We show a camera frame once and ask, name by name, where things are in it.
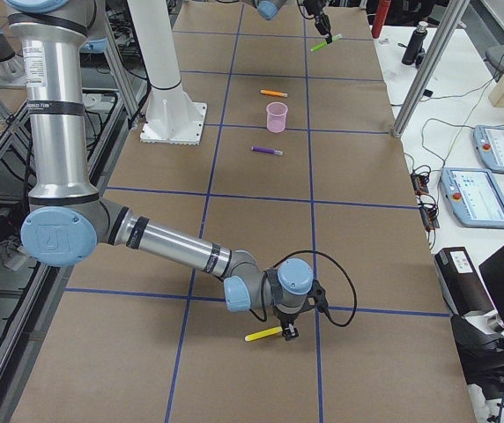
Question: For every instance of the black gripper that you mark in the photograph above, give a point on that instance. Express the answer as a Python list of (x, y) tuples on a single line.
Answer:
[(321, 20), (285, 318)]

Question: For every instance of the green marker pen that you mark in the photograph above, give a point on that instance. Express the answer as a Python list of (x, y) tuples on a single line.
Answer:
[(326, 43)]

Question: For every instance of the yellow marker pen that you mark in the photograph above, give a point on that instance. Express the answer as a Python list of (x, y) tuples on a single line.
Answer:
[(263, 334)]

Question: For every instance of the orange marker pen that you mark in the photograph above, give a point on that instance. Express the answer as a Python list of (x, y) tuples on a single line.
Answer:
[(273, 93)]

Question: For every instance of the purple marker pen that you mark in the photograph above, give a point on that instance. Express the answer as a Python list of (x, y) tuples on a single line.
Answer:
[(267, 150)]

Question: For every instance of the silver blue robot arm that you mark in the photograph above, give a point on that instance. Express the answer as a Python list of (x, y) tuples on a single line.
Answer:
[(269, 9), (69, 218)]

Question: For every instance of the pink mesh pen holder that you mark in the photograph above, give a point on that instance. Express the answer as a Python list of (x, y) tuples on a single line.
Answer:
[(276, 116)]

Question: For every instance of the red bottle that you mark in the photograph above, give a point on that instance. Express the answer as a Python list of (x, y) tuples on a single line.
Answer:
[(380, 18)]

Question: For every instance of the black water bottle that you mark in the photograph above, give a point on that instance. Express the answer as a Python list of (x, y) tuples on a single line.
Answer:
[(415, 44)]

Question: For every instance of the black box white label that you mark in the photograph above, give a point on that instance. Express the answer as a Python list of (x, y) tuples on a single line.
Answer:
[(461, 285)]

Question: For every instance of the near teach pendant tablet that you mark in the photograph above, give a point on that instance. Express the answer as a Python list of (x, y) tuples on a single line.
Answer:
[(474, 196)]

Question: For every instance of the grey aluminium frame post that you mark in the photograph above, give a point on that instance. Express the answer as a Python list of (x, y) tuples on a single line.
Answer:
[(438, 44)]

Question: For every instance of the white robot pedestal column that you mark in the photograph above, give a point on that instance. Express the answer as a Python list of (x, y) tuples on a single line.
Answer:
[(171, 116)]

